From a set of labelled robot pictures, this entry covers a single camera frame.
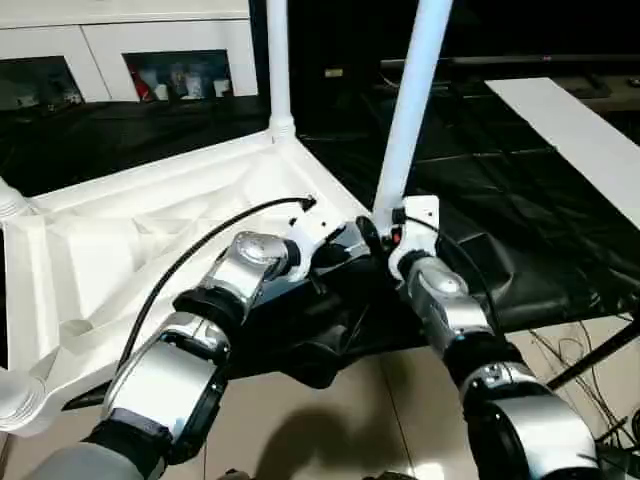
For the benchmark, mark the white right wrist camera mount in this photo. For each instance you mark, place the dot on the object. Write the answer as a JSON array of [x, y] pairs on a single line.
[[422, 220]]

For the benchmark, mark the gold rectangular label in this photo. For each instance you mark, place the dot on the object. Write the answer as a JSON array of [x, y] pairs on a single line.
[[332, 72]]

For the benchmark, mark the white cup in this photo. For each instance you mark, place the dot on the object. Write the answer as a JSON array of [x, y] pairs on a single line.
[[218, 87]]

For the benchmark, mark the white glass-door cabinet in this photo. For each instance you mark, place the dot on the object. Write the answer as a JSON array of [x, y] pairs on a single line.
[[105, 35]]

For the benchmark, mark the flat white board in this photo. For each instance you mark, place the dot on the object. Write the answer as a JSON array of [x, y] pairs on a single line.
[[565, 130]]

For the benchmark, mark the black metal stand bar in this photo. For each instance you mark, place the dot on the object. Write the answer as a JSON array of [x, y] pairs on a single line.
[[590, 357]]

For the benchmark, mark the red bottle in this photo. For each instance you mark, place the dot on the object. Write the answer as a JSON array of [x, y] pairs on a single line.
[[140, 85]]

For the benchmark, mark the white plastic table top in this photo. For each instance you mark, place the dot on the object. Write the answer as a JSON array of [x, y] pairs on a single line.
[[150, 200]]

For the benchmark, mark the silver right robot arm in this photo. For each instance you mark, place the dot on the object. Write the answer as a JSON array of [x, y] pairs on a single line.
[[440, 285]]

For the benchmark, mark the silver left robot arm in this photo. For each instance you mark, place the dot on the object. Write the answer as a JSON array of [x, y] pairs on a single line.
[[250, 255]]

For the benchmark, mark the black glossy mat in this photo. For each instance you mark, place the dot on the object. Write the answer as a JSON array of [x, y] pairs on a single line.
[[500, 175]]

